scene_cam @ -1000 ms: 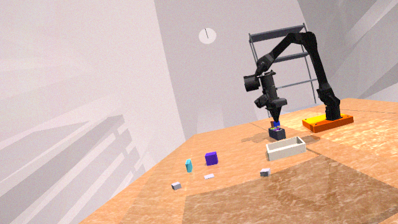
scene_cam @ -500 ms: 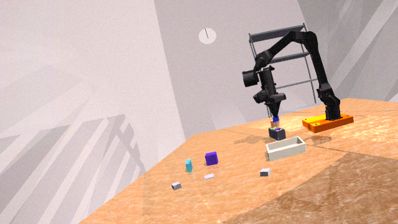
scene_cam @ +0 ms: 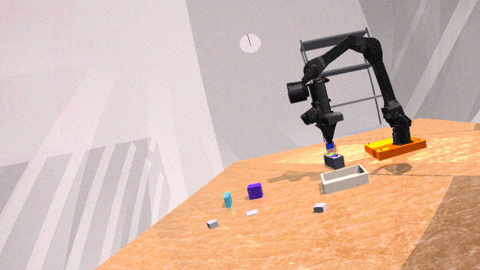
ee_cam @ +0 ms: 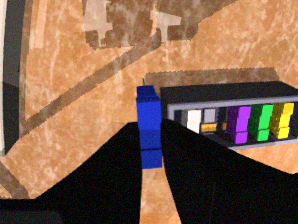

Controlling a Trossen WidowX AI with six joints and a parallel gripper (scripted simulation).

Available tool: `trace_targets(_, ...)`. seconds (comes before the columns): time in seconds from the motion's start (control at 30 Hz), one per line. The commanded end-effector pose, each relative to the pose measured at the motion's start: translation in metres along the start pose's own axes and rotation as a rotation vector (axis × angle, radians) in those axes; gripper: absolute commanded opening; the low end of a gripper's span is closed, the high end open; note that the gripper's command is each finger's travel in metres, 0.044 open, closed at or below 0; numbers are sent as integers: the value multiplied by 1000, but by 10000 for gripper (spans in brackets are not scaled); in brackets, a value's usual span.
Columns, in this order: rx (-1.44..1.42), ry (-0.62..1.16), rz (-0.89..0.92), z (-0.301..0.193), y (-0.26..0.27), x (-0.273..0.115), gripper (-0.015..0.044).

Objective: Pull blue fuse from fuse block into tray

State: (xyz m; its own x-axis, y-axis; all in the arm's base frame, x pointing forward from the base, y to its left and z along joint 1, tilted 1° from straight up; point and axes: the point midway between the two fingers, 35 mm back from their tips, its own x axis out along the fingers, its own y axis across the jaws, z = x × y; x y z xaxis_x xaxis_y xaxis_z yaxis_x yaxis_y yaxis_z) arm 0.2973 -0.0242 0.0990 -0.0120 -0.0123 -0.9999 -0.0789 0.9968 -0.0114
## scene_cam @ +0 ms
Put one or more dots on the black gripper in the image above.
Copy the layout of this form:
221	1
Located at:
329	120

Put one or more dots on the white flat bar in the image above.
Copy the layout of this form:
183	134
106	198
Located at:
253	212

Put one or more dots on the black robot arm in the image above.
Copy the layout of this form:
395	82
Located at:
370	47

